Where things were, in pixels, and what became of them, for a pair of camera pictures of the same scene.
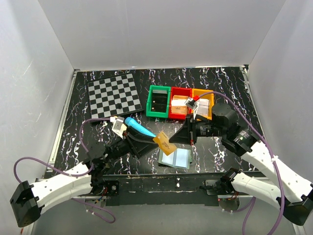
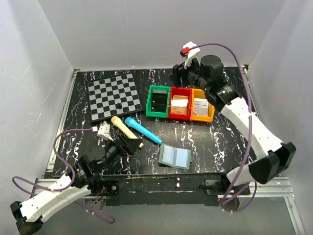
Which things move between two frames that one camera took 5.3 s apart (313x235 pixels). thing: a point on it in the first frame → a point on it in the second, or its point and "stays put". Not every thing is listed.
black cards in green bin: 159,101 stays put
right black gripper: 187,134 → 176,74
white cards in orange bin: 204,106 stays put
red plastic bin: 179,91 stays put
